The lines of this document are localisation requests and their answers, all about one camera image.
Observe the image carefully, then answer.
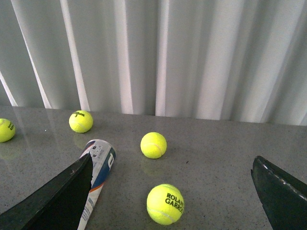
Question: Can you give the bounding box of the yellow tennis ball black print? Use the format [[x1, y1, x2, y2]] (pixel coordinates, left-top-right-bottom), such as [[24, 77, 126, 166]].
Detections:
[[0, 118, 15, 143]]

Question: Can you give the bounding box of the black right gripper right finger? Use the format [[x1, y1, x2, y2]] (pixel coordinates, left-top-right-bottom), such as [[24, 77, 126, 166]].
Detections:
[[251, 156, 307, 230]]

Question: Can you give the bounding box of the Roland Garros tennis ball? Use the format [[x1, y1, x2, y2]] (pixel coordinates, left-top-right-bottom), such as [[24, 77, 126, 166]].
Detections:
[[146, 184, 185, 225]]

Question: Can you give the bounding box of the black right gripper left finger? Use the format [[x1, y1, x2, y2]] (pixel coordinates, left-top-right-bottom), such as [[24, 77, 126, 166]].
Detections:
[[0, 154, 93, 230]]

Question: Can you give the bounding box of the clear Wilson tennis ball can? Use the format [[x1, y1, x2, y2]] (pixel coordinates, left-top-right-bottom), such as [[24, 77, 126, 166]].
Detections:
[[77, 139, 116, 230]]

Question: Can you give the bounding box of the Wilson tennis ball near curtain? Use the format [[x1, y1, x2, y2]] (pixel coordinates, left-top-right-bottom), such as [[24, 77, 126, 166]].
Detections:
[[69, 110, 94, 133]]

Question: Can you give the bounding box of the white pleated curtain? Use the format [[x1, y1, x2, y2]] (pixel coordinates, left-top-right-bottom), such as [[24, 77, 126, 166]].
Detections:
[[0, 0, 307, 126]]

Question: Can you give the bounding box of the plain yellow tennis ball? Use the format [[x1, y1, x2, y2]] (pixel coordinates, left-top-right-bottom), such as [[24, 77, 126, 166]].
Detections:
[[140, 132, 167, 159]]

